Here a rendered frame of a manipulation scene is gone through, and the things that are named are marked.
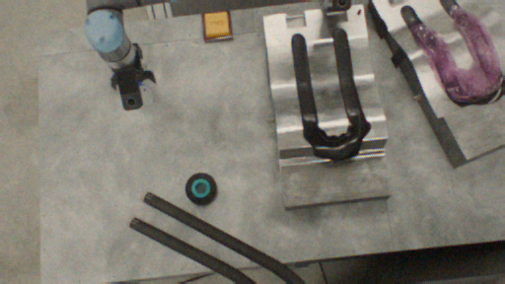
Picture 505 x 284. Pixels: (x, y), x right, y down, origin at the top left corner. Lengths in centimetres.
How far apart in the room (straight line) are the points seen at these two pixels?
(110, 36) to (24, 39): 149
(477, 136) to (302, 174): 43
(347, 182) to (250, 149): 27
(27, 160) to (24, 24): 59
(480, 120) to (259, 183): 56
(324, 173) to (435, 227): 31
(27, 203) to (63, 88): 92
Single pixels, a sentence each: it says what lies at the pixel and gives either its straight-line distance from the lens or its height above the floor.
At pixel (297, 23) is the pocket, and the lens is 164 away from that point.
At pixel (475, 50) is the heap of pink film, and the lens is 163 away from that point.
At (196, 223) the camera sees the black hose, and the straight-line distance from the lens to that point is 150.
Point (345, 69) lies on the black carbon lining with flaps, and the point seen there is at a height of 88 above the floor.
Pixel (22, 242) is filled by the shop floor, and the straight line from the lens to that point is 255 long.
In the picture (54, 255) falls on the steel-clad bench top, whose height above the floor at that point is 80.
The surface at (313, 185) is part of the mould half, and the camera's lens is 151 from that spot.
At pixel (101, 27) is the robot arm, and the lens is 132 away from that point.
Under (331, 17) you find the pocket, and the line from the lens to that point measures 165.
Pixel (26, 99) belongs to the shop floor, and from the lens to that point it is 268.
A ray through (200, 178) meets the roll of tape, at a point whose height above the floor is 83.
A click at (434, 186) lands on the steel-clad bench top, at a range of 162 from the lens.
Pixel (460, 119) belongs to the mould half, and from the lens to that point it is 156.
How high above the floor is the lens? 234
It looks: 75 degrees down
